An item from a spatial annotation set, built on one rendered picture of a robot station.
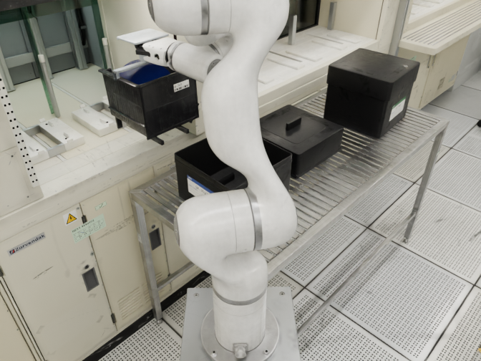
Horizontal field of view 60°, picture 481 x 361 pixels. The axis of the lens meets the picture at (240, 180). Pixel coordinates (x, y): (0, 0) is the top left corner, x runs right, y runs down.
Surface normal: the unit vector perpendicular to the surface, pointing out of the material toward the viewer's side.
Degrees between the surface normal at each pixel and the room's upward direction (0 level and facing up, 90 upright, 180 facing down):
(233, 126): 71
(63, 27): 90
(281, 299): 0
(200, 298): 0
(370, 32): 90
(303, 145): 0
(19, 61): 90
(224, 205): 15
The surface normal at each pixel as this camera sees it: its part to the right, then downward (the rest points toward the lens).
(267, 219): 0.12, 0.00
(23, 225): 0.72, 0.41
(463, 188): 0.00, -0.81
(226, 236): 0.20, 0.26
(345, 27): -0.70, 0.43
